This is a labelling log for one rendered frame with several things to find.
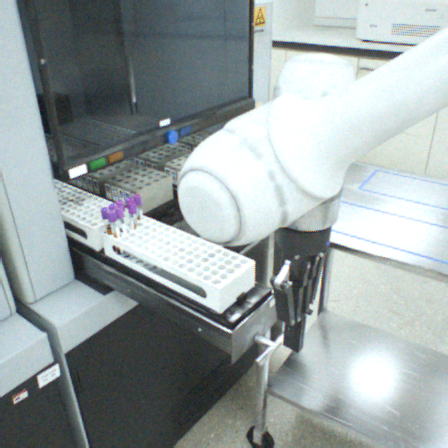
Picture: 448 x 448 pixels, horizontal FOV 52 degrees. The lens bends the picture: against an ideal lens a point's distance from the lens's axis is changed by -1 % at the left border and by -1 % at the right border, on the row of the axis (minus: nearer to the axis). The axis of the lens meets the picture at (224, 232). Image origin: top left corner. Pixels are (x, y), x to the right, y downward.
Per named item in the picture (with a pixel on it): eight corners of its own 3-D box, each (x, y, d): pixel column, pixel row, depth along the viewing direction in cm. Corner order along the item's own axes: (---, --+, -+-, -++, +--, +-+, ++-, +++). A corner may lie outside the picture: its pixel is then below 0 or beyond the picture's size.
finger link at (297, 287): (312, 260, 65) (306, 264, 64) (304, 322, 70) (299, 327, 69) (288, 251, 67) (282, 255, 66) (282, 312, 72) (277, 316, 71)
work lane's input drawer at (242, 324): (11, 238, 113) (2, 205, 109) (59, 216, 123) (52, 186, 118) (253, 378, 74) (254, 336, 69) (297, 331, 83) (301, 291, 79)
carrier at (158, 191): (167, 196, 113) (166, 173, 110) (174, 198, 112) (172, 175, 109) (132, 214, 105) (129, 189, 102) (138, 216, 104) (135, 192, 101)
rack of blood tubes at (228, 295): (104, 259, 92) (99, 232, 89) (141, 239, 99) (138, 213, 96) (221, 320, 76) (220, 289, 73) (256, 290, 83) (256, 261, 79)
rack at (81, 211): (20, 215, 109) (13, 191, 106) (56, 200, 116) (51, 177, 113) (99, 256, 93) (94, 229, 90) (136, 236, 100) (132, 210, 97)
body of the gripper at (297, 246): (297, 199, 68) (292, 252, 73) (264, 222, 62) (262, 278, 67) (343, 214, 64) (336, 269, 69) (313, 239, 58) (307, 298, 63)
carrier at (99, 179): (130, 182, 120) (128, 160, 117) (136, 184, 119) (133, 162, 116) (95, 198, 112) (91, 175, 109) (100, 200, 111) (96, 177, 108)
